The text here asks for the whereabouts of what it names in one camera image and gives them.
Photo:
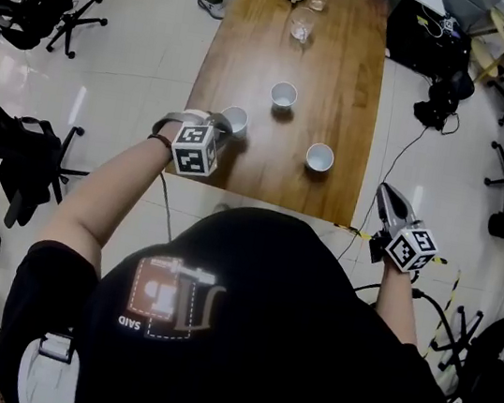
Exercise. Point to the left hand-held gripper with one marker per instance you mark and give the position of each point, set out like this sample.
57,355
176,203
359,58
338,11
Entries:
193,151

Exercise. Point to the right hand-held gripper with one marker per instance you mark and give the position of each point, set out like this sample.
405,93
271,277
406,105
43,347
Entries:
410,249

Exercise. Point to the white cup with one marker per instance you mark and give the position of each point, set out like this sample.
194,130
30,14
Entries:
283,95
319,157
240,120

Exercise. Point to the person's left forearm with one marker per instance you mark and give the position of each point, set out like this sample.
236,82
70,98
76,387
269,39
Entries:
99,205

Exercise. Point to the person's right forearm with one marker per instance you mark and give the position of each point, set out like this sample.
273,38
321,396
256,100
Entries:
397,304

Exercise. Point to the yellow black hazard tape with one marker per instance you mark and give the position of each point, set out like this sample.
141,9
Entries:
455,285

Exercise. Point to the black floor equipment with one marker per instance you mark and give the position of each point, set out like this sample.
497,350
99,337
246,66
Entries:
443,103

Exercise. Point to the wooden table with metal legs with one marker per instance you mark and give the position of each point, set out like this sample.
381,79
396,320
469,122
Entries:
336,90

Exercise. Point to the large clear glass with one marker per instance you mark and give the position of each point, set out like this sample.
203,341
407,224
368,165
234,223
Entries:
302,24

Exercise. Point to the black equipment case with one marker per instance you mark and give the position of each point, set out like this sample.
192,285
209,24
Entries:
415,41

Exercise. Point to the person's black t-shirt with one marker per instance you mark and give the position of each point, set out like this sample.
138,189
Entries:
282,343

